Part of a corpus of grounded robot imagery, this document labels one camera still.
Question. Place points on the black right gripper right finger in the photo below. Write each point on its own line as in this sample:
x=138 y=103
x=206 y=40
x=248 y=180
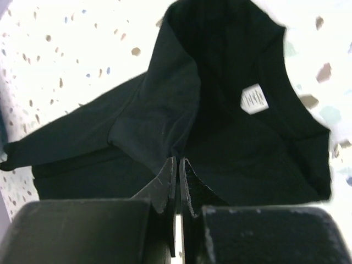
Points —
x=194 y=194

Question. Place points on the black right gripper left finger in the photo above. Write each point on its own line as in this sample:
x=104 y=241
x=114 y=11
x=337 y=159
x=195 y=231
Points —
x=160 y=192

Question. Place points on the black t shirt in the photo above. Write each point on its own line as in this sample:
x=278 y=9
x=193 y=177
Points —
x=217 y=93

